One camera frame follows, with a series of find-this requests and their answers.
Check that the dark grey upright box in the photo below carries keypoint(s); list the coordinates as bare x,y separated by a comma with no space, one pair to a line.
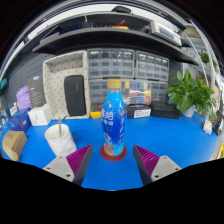
36,91

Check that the white ribbed cup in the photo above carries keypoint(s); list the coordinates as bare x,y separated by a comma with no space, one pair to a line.
61,143

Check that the narrow grey drawer cabinet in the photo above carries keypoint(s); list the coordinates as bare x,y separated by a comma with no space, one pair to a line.
151,66

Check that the wide grey drawer cabinet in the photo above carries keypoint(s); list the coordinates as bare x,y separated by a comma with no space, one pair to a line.
110,64

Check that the blue printed box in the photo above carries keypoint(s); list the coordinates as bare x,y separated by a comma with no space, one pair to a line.
20,120

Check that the yellow multimeter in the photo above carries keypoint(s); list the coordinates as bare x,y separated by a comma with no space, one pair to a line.
95,115

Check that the white dotted tray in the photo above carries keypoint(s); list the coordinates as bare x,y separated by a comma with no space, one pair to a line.
55,86

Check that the flat black case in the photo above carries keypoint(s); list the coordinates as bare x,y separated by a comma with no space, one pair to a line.
165,110

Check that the black zip case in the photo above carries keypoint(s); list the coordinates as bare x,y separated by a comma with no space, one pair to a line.
75,95

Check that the teal screen device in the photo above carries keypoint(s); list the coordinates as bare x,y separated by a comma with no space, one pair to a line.
3,84

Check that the flat round red coaster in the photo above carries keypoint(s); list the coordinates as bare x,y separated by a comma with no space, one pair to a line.
113,158

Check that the clear organizer with coloured parts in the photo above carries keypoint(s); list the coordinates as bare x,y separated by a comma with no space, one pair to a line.
137,93

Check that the brown cardboard box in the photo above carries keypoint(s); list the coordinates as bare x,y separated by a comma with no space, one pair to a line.
13,145

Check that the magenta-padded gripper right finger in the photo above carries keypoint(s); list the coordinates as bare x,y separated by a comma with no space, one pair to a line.
162,166

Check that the white metal shelf rack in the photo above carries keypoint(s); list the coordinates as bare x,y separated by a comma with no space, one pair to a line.
191,32

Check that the white carton box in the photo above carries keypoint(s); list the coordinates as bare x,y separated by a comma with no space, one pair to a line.
40,115

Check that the purple plastic bag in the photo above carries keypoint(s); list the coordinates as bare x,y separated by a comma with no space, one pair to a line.
23,98

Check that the blue drink bottle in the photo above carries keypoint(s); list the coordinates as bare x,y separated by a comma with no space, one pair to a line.
114,123

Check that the white power adapter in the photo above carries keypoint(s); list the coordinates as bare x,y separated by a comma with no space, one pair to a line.
208,127

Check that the low grey drawer cabinet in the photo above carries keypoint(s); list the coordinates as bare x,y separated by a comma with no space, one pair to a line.
96,91

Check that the black box with white label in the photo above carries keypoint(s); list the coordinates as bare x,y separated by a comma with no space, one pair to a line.
139,111

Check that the green potted plant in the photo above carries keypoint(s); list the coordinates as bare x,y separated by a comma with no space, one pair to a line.
188,95

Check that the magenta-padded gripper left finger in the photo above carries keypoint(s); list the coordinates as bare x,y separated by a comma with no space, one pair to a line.
61,166

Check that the metal spoon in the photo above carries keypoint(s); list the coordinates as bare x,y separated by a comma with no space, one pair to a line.
59,125

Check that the black overhead shelf unit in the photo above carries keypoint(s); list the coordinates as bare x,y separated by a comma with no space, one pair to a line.
106,38

